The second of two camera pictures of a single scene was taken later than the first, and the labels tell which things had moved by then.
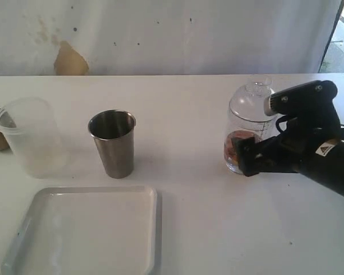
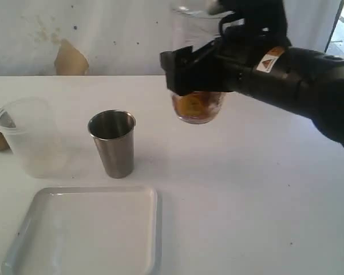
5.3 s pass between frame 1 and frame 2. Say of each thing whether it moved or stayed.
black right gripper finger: moved
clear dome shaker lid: moved
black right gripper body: moved
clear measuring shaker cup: moved
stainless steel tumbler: stayed
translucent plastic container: stayed
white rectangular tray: stayed
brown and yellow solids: moved
